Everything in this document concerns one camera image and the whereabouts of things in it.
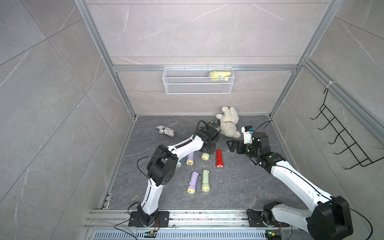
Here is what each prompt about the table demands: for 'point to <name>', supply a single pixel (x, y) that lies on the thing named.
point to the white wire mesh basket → (198, 80)
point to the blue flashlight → (179, 164)
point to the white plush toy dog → (228, 120)
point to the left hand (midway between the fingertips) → (210, 147)
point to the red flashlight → (219, 163)
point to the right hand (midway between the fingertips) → (234, 142)
